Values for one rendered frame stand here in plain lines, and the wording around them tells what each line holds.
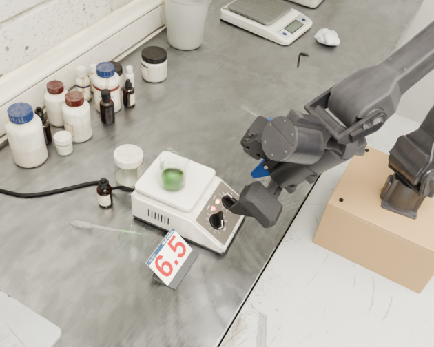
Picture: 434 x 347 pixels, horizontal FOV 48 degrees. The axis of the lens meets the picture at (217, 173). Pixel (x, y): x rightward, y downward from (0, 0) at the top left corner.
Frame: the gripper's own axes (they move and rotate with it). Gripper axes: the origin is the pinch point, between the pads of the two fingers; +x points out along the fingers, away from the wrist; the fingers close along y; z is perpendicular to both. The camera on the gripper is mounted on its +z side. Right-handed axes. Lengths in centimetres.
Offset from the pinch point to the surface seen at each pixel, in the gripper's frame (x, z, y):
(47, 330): 28.2, 6.3, 28.2
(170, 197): 17.8, 5.8, -0.1
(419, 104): 32, -62, -143
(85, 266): 30.3, 7.8, 14.9
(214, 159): 25.0, 1.0, -22.3
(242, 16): 33, 19, -83
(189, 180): 17.2, 4.9, -5.8
